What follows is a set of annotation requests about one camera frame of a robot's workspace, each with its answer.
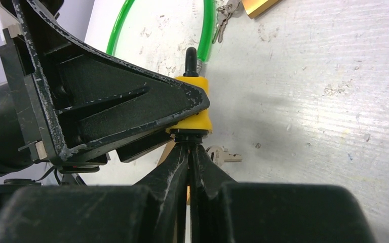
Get brass padlock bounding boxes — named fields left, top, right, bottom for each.
left=157, top=141, right=190, bottom=205
left=241, top=0, right=280, bottom=19

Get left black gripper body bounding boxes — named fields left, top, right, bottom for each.
left=0, top=1, right=111, bottom=173

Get yellow black padlock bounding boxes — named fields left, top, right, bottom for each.
left=167, top=47, right=213, bottom=144

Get padlock keys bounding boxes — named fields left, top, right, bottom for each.
left=206, top=145, right=243, bottom=167
left=212, top=0, right=241, bottom=44

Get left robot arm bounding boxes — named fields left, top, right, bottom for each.
left=0, top=1, right=210, bottom=177

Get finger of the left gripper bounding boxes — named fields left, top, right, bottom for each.
left=11, top=0, right=211, bottom=167
left=116, top=130, right=172, bottom=163

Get green cable lock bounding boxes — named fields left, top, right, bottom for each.
left=105, top=0, right=215, bottom=73

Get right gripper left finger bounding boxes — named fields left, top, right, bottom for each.
left=0, top=144, right=188, bottom=242

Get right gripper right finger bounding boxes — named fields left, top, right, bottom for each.
left=189, top=145, right=375, bottom=242

